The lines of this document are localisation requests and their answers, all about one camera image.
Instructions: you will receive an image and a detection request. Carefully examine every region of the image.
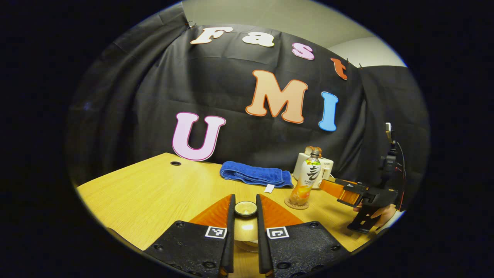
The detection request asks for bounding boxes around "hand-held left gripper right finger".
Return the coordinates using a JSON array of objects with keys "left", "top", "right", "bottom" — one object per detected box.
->
[{"left": 256, "top": 194, "right": 350, "bottom": 278}]

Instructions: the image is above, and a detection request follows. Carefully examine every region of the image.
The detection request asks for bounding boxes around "blue towel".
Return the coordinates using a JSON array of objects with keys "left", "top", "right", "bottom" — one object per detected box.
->
[{"left": 220, "top": 161, "right": 294, "bottom": 193}]

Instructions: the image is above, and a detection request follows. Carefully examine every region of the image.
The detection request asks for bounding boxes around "black backdrop cloth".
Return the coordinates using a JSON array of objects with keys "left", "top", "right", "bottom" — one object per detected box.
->
[{"left": 66, "top": 2, "right": 431, "bottom": 186}]

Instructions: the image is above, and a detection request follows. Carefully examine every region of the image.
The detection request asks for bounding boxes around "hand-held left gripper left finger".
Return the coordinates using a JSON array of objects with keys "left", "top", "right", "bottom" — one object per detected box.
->
[{"left": 143, "top": 194, "right": 236, "bottom": 278}]

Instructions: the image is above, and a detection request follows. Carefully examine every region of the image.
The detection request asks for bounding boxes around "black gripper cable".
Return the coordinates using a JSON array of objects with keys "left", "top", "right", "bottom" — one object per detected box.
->
[{"left": 396, "top": 142, "right": 406, "bottom": 211}]

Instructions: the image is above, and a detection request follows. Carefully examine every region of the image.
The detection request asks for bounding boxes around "cream toaster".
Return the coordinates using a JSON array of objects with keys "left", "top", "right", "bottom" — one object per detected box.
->
[{"left": 292, "top": 152, "right": 334, "bottom": 190}]

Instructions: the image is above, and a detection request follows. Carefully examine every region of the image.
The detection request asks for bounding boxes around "round brown coaster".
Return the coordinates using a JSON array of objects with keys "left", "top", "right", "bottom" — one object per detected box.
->
[{"left": 284, "top": 197, "right": 310, "bottom": 210}]

